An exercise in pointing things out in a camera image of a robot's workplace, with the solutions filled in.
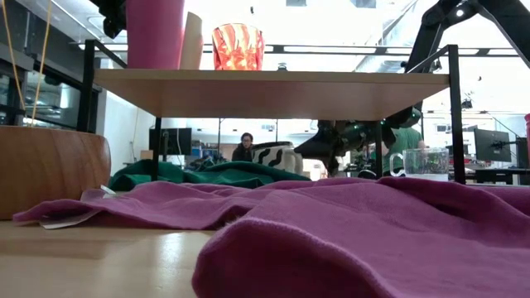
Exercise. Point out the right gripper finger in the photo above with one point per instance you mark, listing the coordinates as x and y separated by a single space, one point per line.
337 163
323 142

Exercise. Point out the magenta plastic cup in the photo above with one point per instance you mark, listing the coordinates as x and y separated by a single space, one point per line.
155 37

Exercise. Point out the white mug with black squiggles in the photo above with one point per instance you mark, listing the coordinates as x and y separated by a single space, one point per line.
273 157

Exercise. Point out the wooden shelf with black frame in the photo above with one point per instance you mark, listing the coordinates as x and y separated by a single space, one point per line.
269 95

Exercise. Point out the clear glass mug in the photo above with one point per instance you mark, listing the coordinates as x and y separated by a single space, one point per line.
426 165

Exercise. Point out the tall beige cup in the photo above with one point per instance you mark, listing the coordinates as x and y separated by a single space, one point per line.
194 41

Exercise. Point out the orange patterned glass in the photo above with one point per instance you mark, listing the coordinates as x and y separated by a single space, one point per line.
238 47

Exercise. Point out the red mug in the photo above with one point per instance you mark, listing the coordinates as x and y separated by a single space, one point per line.
528 136

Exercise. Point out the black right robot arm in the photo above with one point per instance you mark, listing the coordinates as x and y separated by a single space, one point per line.
509 20

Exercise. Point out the person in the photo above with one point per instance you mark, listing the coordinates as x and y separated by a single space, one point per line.
408 140
242 151

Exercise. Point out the purple cloth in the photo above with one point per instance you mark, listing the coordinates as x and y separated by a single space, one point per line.
331 232

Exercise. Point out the green cloth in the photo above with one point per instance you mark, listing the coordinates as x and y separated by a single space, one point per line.
232 174

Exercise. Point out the black ceiling spotlight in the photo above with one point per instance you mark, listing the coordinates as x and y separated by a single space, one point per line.
466 104

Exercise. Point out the black computer monitor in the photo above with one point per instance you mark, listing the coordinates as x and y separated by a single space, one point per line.
522 153
180 140
492 145

